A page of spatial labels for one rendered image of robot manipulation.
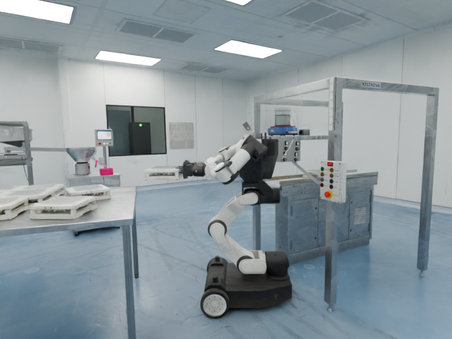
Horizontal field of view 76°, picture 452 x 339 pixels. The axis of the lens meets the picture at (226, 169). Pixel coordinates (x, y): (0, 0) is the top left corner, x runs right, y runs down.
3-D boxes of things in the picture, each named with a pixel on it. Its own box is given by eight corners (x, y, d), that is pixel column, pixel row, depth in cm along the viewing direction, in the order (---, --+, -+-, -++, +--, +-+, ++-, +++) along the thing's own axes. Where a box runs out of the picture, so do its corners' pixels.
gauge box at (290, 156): (280, 162, 251) (280, 139, 249) (274, 161, 260) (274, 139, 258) (300, 161, 261) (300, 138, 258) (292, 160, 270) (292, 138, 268)
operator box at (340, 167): (340, 203, 180) (340, 162, 177) (319, 198, 195) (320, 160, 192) (346, 202, 183) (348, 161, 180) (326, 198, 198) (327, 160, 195)
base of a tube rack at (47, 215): (29, 219, 149) (28, 214, 149) (58, 208, 173) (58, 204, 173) (74, 218, 148) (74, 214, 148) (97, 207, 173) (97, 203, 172)
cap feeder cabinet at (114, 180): (72, 237, 366) (68, 178, 358) (68, 226, 414) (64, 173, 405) (123, 228, 400) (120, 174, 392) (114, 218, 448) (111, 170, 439)
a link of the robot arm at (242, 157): (233, 185, 176) (254, 161, 185) (220, 169, 172) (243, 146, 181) (223, 185, 186) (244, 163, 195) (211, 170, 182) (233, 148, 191)
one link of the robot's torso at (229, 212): (217, 235, 230) (261, 197, 225) (216, 243, 212) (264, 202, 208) (204, 222, 228) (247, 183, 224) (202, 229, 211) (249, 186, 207)
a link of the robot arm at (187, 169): (181, 162, 204) (198, 162, 202) (185, 161, 213) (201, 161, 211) (181, 179, 205) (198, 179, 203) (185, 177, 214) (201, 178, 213)
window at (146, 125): (108, 156, 649) (105, 104, 637) (108, 156, 650) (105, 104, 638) (166, 154, 724) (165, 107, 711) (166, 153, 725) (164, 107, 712)
